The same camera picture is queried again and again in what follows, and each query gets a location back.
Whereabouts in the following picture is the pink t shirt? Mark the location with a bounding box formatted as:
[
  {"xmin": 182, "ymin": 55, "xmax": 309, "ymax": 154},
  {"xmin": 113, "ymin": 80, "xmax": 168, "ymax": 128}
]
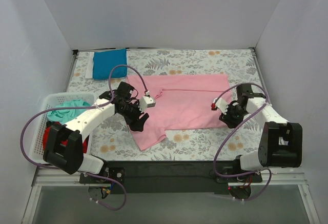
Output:
[{"xmin": 127, "ymin": 74, "xmax": 231, "ymax": 151}]

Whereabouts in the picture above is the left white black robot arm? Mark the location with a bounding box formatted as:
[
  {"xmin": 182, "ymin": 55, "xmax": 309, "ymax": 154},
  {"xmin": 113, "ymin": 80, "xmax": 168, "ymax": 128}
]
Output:
[{"xmin": 43, "ymin": 82, "xmax": 156, "ymax": 183}]

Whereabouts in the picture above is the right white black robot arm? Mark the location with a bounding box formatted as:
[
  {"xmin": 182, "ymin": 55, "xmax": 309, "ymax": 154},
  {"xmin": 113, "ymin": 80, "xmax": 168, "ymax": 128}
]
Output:
[{"xmin": 211, "ymin": 83, "xmax": 303, "ymax": 182}]

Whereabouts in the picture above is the folded blue t shirt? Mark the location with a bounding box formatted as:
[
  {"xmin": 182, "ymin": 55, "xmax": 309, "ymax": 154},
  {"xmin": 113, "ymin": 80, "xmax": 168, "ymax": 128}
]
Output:
[{"xmin": 93, "ymin": 49, "xmax": 127, "ymax": 80}]

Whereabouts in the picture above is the teal t shirt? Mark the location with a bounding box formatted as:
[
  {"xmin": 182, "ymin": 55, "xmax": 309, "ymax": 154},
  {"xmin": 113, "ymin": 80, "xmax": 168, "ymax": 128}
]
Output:
[{"xmin": 47, "ymin": 99, "xmax": 90, "ymax": 124}]

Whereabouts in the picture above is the red t shirt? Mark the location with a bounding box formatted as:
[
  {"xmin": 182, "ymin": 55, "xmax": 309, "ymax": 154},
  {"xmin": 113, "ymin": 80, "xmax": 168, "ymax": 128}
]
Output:
[{"xmin": 42, "ymin": 121, "xmax": 89, "ymax": 153}]

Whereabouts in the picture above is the white plastic laundry basket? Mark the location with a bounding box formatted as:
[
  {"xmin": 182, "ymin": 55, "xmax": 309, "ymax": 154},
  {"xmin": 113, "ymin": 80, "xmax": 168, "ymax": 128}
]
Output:
[{"xmin": 29, "ymin": 92, "xmax": 97, "ymax": 165}]

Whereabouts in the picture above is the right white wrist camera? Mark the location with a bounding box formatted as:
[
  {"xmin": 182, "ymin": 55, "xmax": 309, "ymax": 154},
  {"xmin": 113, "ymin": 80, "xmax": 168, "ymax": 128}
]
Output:
[{"xmin": 211, "ymin": 98, "xmax": 229, "ymax": 115}]

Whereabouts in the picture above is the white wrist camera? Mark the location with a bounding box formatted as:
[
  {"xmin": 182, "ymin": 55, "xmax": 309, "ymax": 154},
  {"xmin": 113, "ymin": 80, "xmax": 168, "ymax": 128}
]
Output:
[
  {"xmin": 138, "ymin": 96, "xmax": 156, "ymax": 113},
  {"xmin": 211, "ymin": 98, "xmax": 229, "ymax": 115}
]

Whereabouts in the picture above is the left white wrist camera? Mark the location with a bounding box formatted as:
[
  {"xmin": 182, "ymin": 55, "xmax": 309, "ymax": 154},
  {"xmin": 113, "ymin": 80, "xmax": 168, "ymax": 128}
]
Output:
[{"xmin": 138, "ymin": 96, "xmax": 156, "ymax": 113}]

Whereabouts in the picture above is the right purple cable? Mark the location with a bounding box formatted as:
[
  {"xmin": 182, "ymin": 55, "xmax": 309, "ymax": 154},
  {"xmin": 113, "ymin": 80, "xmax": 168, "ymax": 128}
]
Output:
[{"xmin": 212, "ymin": 82, "xmax": 272, "ymax": 202}]

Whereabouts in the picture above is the purple cable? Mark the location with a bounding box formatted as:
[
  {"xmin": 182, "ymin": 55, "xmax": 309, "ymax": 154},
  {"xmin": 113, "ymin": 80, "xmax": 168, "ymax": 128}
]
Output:
[
  {"xmin": 212, "ymin": 82, "xmax": 272, "ymax": 202},
  {"xmin": 20, "ymin": 65, "xmax": 152, "ymax": 211}
]

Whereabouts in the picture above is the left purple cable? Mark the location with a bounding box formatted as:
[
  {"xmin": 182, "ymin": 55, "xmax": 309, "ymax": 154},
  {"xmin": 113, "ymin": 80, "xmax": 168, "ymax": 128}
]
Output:
[{"xmin": 20, "ymin": 65, "xmax": 152, "ymax": 211}]

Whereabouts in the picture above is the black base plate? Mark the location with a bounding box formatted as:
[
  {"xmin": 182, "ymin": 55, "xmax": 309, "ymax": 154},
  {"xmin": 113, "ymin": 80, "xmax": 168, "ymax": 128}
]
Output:
[{"xmin": 79, "ymin": 160, "xmax": 263, "ymax": 195}]

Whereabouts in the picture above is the aluminium frame rail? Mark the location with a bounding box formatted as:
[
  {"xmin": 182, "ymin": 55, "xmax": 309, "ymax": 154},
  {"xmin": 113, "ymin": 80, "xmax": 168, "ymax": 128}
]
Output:
[{"xmin": 32, "ymin": 165, "xmax": 85, "ymax": 187}]

